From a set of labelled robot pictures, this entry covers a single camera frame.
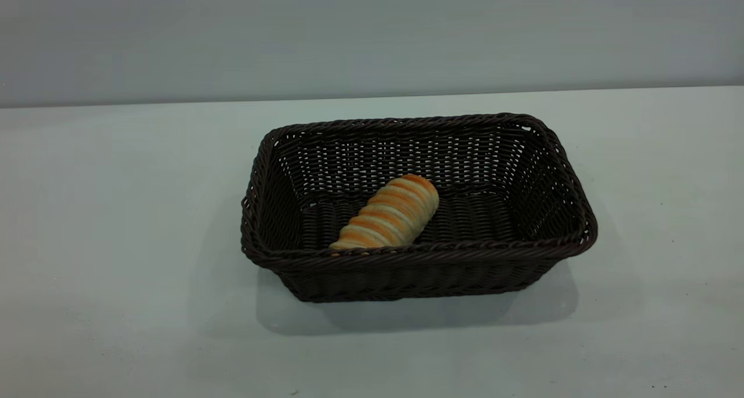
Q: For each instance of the striped orange bread roll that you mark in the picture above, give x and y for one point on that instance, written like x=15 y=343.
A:
x=388 y=215

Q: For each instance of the dark brown wicker basket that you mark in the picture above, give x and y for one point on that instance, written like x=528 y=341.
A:
x=494 y=212

